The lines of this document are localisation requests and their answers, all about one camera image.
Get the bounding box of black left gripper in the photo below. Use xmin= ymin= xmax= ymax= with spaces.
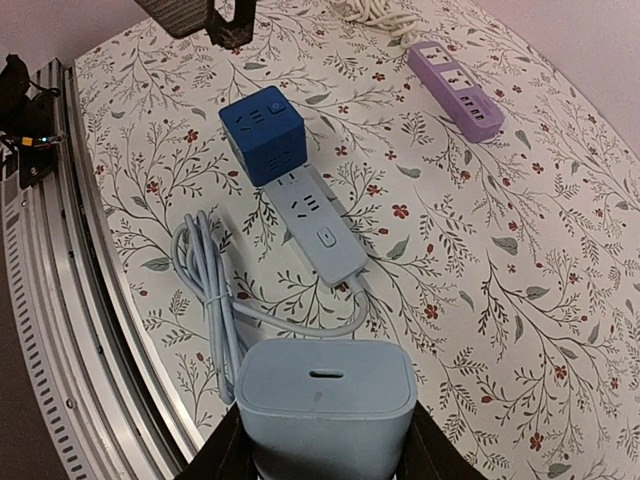
xmin=207 ymin=0 xmax=256 ymax=49

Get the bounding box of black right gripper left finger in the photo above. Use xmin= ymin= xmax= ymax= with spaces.
xmin=175 ymin=404 xmax=250 ymax=480

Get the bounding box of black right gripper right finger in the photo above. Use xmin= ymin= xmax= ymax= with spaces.
xmin=399 ymin=401 xmax=486 ymax=480

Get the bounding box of light blue charger plug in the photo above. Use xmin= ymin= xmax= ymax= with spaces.
xmin=235 ymin=339 xmax=417 ymax=479

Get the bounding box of dark blue cube socket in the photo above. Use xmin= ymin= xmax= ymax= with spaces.
xmin=218 ymin=86 xmax=308 ymax=187

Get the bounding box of light blue power strip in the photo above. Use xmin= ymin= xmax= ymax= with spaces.
xmin=264 ymin=167 xmax=368 ymax=287

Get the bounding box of light blue cable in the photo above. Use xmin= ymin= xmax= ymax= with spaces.
xmin=169 ymin=208 xmax=371 ymax=406

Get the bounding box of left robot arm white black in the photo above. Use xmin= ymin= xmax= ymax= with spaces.
xmin=136 ymin=0 xmax=257 ymax=50

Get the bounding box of floral patterned table mat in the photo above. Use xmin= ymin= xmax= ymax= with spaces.
xmin=75 ymin=1 xmax=639 ymax=479

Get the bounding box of purple power strip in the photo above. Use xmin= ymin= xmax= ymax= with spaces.
xmin=407 ymin=41 xmax=505 ymax=143

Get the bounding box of front aluminium rail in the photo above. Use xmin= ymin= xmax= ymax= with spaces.
xmin=1 ymin=61 xmax=202 ymax=479

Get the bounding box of white coiled cable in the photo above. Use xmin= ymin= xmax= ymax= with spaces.
xmin=329 ymin=0 xmax=426 ymax=49

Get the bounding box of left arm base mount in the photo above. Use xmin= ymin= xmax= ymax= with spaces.
xmin=1 ymin=54 xmax=66 ymax=189

